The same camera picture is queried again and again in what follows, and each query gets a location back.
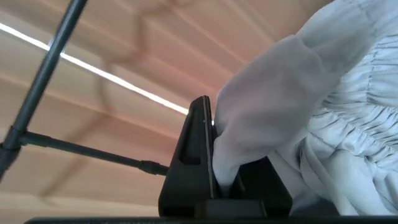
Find black clothes rack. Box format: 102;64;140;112
0;0;170;183

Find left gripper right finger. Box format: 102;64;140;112
230;156;294;218

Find pale grey shorts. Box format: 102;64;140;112
212;0;398;217

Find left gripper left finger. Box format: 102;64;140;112
158;95;218;218

